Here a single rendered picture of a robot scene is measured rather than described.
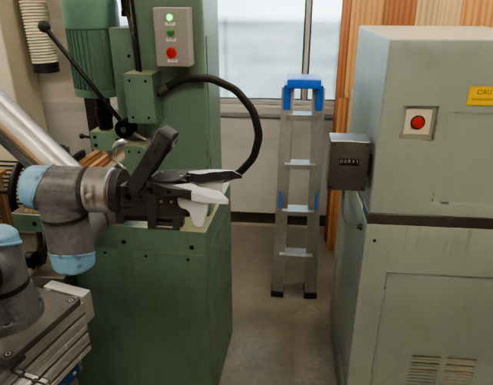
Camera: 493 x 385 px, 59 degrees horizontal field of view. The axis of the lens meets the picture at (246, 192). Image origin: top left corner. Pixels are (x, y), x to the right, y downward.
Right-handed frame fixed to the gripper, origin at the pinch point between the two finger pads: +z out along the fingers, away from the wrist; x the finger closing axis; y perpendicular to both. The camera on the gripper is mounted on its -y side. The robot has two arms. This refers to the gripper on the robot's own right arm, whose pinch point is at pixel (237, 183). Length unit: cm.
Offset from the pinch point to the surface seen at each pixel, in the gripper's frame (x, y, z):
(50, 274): -65, 53, -73
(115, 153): -73, 11, -50
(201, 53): -70, -21, -20
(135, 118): -65, -2, -40
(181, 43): -63, -23, -24
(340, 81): -205, -10, 35
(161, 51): -64, -21, -31
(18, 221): -53, 30, -75
